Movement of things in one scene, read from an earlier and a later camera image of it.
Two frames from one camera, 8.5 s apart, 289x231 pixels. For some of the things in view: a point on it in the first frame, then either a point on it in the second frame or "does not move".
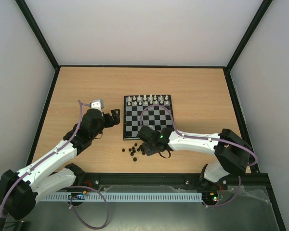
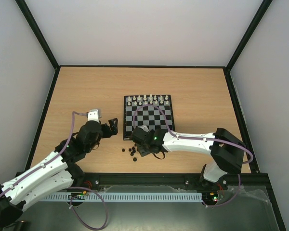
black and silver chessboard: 157,116 does not move
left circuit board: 77,196 does not move
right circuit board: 210,197 does not move
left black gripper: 117,119 to 114,128
